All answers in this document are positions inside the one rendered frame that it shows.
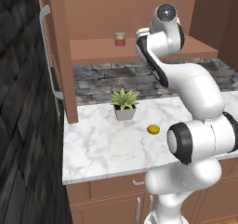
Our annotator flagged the brown wall cabinet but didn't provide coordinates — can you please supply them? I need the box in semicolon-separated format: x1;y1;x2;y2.
62;0;238;67

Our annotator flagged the red can, green top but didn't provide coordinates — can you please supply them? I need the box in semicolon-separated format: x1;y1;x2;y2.
113;32;126;47

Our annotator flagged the brown drawer front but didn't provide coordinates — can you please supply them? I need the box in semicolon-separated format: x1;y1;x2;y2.
88;172;147;201
218;157;238;179

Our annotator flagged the brown cabinet door, long handle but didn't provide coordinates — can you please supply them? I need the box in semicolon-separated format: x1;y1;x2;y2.
36;0;79;125

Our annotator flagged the yellow lemon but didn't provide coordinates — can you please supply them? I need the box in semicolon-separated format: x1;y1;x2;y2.
146;124;162;136

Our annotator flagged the grey base door handle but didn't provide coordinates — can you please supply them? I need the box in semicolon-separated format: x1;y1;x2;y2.
148;194;154;217
135;196;142;223

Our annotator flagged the long grey door handle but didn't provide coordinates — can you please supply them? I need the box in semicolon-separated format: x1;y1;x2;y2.
38;5;65;100

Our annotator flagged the green plant in white pot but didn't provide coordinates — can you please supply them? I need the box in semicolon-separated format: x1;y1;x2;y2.
110;87;140;122

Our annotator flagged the small grey drawer handle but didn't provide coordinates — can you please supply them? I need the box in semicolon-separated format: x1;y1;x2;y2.
132;178;146;187

